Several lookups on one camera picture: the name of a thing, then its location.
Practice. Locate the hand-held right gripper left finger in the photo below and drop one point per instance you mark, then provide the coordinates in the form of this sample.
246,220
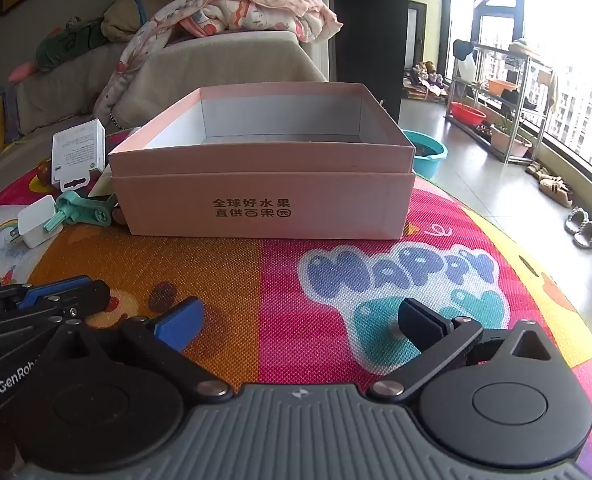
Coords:
181,327

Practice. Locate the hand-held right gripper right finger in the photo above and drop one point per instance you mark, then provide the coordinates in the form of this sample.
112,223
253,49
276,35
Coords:
418,322

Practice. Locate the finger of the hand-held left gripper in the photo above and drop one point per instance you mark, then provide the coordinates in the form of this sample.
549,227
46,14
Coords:
26,320
61,290

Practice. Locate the white charger plug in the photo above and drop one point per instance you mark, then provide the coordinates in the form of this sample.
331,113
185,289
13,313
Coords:
33,220

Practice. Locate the white packaging box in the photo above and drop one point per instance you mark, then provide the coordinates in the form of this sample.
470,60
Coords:
78,147

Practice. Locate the pink cardboard box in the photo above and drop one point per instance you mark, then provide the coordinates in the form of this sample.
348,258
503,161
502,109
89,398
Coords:
276,185

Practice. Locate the teal phone holder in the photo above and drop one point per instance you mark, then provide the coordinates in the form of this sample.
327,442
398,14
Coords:
83,210

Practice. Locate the colourful play mat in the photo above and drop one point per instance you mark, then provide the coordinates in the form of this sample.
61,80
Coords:
296,280

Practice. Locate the teal basin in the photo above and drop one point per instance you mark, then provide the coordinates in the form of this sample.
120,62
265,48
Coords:
428,152

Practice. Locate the blue patterned cushion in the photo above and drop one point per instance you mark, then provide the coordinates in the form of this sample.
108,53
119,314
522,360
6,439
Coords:
11,115

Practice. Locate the grey slipper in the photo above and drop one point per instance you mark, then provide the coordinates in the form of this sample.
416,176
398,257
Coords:
590,235
576,220

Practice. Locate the beige sandal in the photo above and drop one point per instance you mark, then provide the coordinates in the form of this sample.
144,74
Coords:
536,171
556,191

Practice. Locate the pink plant pot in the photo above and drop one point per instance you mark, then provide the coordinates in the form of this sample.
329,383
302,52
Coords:
506,140

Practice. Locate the red basin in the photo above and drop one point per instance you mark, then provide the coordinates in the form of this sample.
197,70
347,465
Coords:
468,114

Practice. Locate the pink plush toy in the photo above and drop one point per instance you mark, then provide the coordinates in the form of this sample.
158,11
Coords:
23,72

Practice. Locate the metal rack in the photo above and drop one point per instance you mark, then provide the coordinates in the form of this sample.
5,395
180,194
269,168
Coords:
518,110

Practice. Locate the pile of toys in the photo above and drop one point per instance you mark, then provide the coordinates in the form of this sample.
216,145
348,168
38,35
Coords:
426,82

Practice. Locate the green plush pillow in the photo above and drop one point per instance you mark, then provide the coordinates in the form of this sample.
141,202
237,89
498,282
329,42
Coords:
66,45

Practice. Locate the orange basin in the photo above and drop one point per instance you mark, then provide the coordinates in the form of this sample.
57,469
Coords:
501,86

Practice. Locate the beige sofa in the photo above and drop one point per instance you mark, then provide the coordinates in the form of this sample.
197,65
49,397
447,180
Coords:
201,65

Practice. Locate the black cloth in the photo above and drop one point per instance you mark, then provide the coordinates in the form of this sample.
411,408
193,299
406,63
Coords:
463,48

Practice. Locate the beige pillow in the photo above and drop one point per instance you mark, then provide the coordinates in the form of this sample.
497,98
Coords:
121,15

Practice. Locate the beige hat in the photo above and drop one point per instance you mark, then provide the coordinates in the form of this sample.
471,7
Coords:
523,47

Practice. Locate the printed blanket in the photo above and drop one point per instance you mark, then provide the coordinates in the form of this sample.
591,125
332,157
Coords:
236,10

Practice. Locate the black window frame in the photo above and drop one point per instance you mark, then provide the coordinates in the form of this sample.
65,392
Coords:
496,12

